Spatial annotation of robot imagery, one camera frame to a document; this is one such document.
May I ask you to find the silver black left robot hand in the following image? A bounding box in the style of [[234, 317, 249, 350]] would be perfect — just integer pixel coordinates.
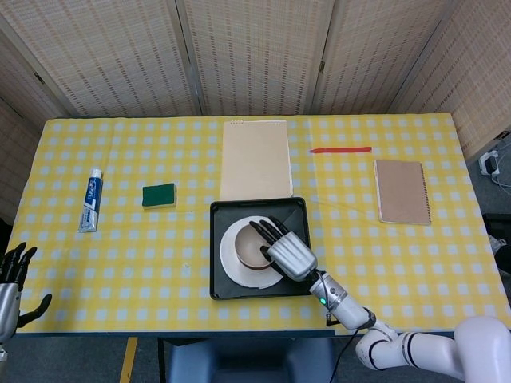
[[0, 242, 53, 346]]

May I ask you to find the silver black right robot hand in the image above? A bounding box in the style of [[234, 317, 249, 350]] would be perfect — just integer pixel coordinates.
[[249, 216, 319, 282]]

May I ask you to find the plain beige bowl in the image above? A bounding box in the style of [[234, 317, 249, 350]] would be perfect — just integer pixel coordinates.
[[233, 223, 276, 267]]

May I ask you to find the white paper plate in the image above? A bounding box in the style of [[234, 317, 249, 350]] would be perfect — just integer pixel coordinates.
[[220, 217, 285, 290]]

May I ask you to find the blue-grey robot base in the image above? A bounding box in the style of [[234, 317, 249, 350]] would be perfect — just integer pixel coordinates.
[[164, 338, 340, 383]]

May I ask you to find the black plastic tray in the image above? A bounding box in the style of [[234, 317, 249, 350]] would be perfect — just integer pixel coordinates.
[[209, 196, 313, 301]]

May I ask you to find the beige spiral notepad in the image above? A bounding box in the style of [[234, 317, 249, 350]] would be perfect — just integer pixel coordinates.
[[220, 118, 295, 201]]

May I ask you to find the red pen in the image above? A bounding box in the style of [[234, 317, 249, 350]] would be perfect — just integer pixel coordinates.
[[309, 146, 373, 156]]

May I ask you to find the yellow checked tablecloth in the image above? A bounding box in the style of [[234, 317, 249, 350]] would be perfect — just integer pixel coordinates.
[[0, 113, 511, 337]]

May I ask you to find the blue white toothpaste tube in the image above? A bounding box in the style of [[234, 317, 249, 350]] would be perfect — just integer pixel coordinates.
[[77, 168, 103, 234]]

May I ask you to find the brown spiral notebook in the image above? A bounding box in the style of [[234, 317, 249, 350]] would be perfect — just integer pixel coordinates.
[[373, 159, 433, 226]]

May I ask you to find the green and yellow sponge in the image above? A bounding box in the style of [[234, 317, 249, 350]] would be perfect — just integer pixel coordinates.
[[142, 183, 177, 211]]

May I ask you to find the woven folding screen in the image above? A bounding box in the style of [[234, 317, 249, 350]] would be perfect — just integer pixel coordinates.
[[0, 0, 511, 224]]

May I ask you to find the black floor object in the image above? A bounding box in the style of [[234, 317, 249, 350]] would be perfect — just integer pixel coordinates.
[[481, 213, 511, 277]]

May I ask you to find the white power adapter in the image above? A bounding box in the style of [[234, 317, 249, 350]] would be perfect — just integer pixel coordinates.
[[477, 149, 502, 176]]

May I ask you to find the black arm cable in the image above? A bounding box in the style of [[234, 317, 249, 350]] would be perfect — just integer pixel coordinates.
[[323, 311, 370, 383]]

